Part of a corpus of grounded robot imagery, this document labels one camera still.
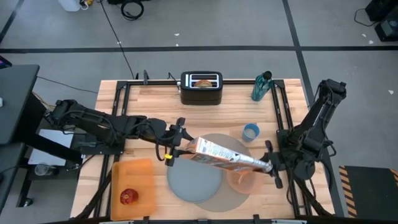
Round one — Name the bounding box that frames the black equipment case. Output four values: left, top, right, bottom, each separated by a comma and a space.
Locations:
365, 0, 398, 43

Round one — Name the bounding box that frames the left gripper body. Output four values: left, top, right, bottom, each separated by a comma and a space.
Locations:
161, 124, 185, 156

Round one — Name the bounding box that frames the black yellow hazard mat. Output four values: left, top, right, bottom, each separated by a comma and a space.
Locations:
338, 164, 398, 219

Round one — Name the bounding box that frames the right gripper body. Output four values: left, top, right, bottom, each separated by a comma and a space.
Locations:
266, 151, 289, 175

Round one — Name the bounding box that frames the white trash bin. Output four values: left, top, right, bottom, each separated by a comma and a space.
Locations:
58, 0, 81, 12

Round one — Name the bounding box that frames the long black floor cable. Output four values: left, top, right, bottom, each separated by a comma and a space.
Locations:
99, 0, 136, 80

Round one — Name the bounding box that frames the teal water bottle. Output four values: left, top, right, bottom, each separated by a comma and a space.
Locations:
251, 70, 274, 102

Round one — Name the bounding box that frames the grey round plate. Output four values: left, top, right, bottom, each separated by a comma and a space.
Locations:
166, 156, 223, 203

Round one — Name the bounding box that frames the blue cup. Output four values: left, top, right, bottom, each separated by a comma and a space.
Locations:
241, 123, 261, 143

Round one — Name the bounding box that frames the coiled black cable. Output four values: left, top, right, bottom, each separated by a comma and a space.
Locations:
120, 0, 145, 21

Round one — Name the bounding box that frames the translucent orange tray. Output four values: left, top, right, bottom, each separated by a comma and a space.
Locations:
110, 158, 156, 221

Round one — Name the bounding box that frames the translucent orange plastic bowl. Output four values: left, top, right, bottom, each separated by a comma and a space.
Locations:
226, 169, 264, 195

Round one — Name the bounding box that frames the red apple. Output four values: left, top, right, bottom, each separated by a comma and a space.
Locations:
119, 188, 139, 206

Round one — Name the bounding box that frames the black toaster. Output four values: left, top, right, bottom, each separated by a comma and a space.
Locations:
179, 70, 224, 106

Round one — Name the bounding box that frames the round grey woven placemat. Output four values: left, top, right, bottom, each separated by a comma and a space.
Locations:
191, 133, 253, 213

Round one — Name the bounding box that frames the white board sheet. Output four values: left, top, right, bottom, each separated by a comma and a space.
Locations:
27, 128, 75, 166

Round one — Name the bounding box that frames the black aluminium table frame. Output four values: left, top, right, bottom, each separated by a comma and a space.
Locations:
74, 70, 335, 224

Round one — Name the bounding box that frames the clear drinking glass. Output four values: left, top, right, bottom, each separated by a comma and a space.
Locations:
34, 162, 57, 177

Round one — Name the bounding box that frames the black desk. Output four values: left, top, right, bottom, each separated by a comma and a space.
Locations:
0, 64, 40, 146

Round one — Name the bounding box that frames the black toaster cord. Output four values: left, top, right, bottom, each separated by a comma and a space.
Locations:
167, 72, 182, 91

